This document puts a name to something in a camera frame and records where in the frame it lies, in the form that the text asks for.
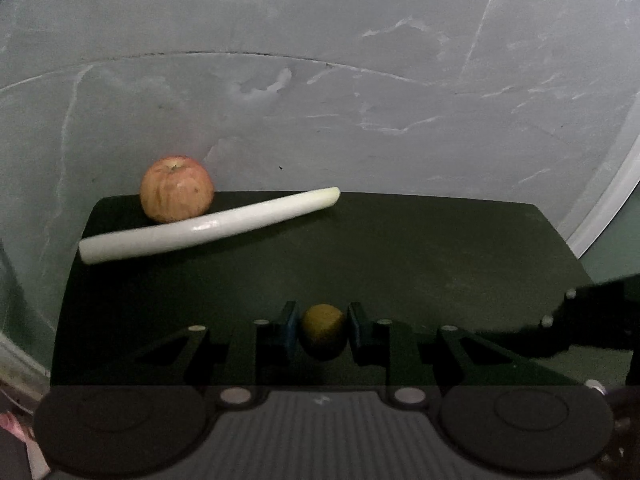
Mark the white leek stalk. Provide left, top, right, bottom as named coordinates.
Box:
left=78, top=186, right=341, bottom=264

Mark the red apple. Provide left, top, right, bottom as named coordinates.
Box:
left=139, top=155, right=215, bottom=223

